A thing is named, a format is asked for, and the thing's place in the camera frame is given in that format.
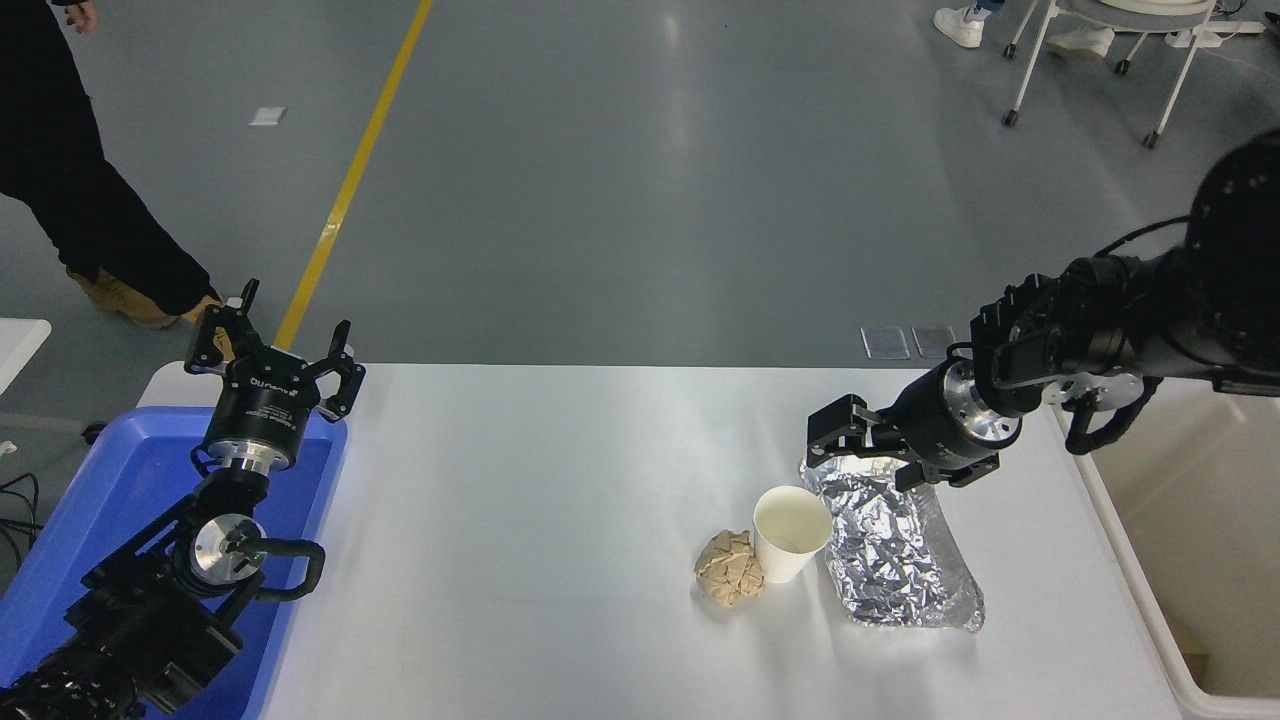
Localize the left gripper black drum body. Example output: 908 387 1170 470
204 348 323 451

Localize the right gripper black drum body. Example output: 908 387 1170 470
880 365 977 471

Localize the white paper cup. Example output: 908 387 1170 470
751 485 834 586

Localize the crumpled silver foil tray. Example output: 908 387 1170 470
798 455 987 635

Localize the blue plastic tray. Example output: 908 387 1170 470
0 405 349 720

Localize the crumpled tan paper ball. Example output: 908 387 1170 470
694 529 767 607

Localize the person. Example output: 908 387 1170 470
933 0 1114 59
0 0 229 331

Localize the large pale plastic bin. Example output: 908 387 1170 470
1045 375 1280 720

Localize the white wheeled chair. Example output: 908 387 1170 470
1003 0 1266 151

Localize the black cable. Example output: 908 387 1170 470
0 472 43 576

